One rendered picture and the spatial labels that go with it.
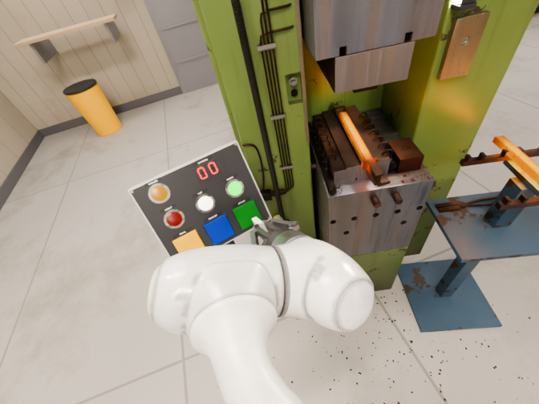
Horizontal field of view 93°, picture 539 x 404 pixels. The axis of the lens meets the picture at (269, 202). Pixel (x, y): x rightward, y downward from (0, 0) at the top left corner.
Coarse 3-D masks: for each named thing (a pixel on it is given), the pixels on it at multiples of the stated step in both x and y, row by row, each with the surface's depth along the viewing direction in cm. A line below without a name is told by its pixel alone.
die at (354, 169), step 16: (336, 112) 116; (352, 112) 115; (336, 128) 109; (368, 128) 105; (336, 144) 102; (352, 144) 99; (368, 144) 98; (336, 160) 97; (352, 160) 94; (384, 160) 91; (336, 176) 95; (352, 176) 95; (368, 176) 96
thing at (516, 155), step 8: (496, 136) 94; (504, 136) 93; (496, 144) 94; (504, 144) 91; (512, 144) 90; (512, 152) 88; (520, 152) 87; (520, 160) 85; (528, 160) 84; (528, 168) 83; (536, 168) 81; (536, 176) 80
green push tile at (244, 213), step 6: (246, 204) 81; (252, 204) 82; (234, 210) 80; (240, 210) 81; (246, 210) 82; (252, 210) 82; (240, 216) 81; (246, 216) 82; (252, 216) 83; (258, 216) 83; (240, 222) 82; (246, 222) 82; (252, 222) 83
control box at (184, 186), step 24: (192, 168) 75; (240, 168) 79; (144, 192) 72; (168, 192) 74; (192, 192) 76; (216, 192) 78; (144, 216) 73; (192, 216) 77; (216, 216) 79; (264, 216) 85; (168, 240) 76
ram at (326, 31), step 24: (312, 0) 57; (336, 0) 57; (360, 0) 57; (384, 0) 57; (408, 0) 58; (432, 0) 58; (312, 24) 61; (336, 24) 60; (360, 24) 60; (384, 24) 61; (408, 24) 61; (432, 24) 61; (312, 48) 67; (336, 48) 64; (360, 48) 64
